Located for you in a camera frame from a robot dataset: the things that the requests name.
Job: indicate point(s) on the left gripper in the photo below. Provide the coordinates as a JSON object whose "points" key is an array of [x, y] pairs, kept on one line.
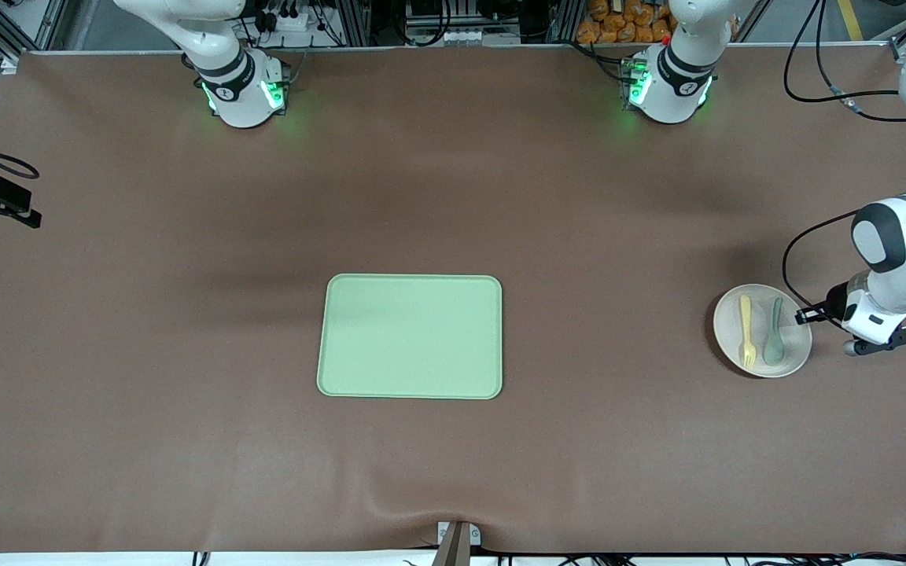
{"points": [[835, 302]]}

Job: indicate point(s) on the green plastic spoon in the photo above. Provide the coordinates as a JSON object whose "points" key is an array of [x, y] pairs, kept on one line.
{"points": [[773, 350]]}

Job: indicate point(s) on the yellow plastic fork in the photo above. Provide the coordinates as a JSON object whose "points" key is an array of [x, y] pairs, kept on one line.
{"points": [[745, 314]]}

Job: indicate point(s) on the beige round plate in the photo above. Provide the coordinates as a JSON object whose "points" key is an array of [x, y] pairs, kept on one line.
{"points": [[728, 330]]}

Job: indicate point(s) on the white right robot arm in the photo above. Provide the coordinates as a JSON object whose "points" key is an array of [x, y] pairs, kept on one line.
{"points": [[244, 110]]}

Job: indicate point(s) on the brown table mat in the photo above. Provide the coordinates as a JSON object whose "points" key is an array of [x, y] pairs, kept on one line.
{"points": [[185, 456]]}

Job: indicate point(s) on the pile of orange buns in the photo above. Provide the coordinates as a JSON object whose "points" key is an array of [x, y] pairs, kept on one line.
{"points": [[614, 27]]}

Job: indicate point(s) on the white power strip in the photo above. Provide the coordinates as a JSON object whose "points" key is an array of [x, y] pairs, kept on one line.
{"points": [[296, 22]]}

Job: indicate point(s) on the light green rectangular tray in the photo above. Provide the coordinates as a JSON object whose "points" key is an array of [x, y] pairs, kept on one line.
{"points": [[410, 338]]}

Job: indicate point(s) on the white connector strip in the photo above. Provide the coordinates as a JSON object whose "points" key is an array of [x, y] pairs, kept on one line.
{"points": [[453, 35]]}

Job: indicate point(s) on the black left camera bracket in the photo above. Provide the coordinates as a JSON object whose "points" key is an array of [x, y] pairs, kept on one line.
{"points": [[893, 339]]}

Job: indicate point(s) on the metal clamp bracket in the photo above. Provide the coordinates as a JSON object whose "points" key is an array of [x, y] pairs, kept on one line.
{"points": [[457, 542]]}

